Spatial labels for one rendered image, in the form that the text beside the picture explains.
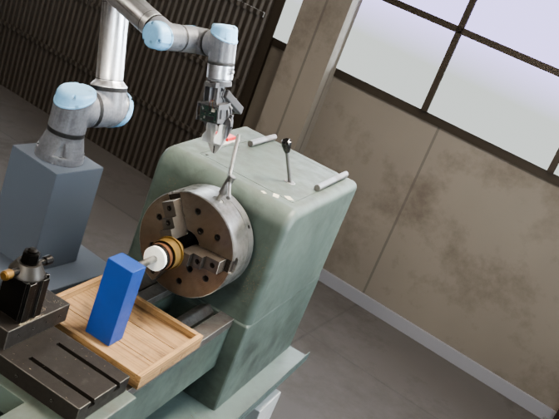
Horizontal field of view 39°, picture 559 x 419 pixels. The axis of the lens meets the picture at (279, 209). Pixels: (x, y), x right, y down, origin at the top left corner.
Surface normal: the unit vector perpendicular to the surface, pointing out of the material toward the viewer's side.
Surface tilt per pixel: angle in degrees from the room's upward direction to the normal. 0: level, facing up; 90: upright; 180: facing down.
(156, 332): 0
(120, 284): 90
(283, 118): 90
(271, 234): 90
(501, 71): 90
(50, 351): 0
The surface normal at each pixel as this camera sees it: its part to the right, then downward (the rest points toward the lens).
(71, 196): 0.79, 0.47
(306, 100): -0.51, 0.15
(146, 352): 0.34, -0.87
